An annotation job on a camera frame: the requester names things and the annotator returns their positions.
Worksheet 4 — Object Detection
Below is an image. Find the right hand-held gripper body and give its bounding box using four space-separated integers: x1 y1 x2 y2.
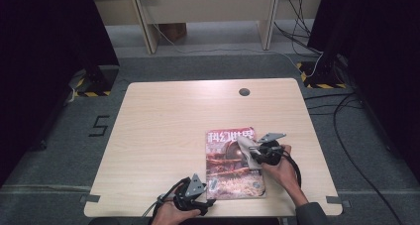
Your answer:
257 132 287 167

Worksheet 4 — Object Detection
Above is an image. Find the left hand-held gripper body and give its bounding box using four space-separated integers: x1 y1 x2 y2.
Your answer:
172 172 207 211

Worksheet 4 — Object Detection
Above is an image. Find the glossy red purple magazine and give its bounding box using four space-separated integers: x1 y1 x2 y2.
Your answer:
205 127 266 200

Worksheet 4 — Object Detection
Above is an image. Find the person's right hand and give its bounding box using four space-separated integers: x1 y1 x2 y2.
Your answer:
262 144 302 195

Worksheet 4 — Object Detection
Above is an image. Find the person's left hand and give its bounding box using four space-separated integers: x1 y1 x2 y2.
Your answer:
152 199 202 225

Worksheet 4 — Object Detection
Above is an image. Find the grey tape piece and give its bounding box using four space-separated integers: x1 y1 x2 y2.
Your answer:
326 195 351 209
79 193 101 204

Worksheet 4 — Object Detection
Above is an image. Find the black stand base hazard tape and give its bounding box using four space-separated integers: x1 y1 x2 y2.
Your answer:
295 51 348 90
67 64 121 99

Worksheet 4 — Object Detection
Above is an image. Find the black curtain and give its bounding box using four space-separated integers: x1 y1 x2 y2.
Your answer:
0 0 121 188
308 0 420 183

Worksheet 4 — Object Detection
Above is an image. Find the brown cardboard box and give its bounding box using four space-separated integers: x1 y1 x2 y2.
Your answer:
157 22 188 43

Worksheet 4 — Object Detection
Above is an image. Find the beige wooden desk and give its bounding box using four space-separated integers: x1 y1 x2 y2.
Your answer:
88 0 326 56

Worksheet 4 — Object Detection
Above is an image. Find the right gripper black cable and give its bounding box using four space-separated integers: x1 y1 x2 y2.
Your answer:
280 150 302 188

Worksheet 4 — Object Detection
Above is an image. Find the short black floor cable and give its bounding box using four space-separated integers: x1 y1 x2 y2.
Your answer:
303 92 356 101
306 102 365 117

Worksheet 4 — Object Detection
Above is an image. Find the long black floor cable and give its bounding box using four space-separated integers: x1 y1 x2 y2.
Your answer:
332 91 402 225

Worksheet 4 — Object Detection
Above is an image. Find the long white cable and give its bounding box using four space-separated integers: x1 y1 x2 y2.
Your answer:
140 0 325 79

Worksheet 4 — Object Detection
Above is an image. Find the bundle of black cables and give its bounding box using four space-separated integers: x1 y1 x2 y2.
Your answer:
272 0 324 56

